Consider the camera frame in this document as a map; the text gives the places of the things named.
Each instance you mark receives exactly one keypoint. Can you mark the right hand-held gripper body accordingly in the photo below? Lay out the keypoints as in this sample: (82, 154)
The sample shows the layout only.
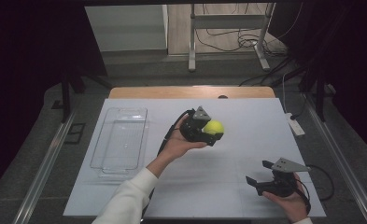
(280, 182)

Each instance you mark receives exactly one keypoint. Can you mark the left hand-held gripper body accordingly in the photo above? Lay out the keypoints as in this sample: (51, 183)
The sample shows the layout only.
(194, 127)

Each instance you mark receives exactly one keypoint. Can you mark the yellow tennis ball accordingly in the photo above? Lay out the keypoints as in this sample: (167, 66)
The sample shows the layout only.
(214, 127)

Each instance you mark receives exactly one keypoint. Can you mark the person's left hand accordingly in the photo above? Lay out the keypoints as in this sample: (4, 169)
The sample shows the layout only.
(176, 144)

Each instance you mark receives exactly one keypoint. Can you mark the person's right hand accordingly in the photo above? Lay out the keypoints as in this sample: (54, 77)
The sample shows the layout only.
(290, 205)

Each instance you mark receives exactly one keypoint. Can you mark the wooden table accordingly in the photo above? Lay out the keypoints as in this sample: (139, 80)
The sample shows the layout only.
(172, 92)

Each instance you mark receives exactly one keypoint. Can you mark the white power strip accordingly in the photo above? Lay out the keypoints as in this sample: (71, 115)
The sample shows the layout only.
(294, 124)

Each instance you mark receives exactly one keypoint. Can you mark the clear plastic tray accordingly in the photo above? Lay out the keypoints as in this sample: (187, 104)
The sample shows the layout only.
(122, 143)

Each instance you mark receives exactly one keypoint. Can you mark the black metal stand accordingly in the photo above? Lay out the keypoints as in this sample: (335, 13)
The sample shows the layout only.
(66, 93)
(319, 93)

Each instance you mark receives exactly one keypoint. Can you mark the white cabinet panel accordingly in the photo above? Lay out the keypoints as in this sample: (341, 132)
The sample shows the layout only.
(125, 28)

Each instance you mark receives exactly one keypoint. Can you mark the black curtain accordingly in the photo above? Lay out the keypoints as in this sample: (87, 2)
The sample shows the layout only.
(352, 62)
(25, 77)

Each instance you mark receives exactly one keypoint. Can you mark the aluminium floor rail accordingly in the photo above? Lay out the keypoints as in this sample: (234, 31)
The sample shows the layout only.
(343, 161)
(44, 168)

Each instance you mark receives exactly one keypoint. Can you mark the metal desk frame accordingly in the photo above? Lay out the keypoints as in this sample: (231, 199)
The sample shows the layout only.
(228, 21)

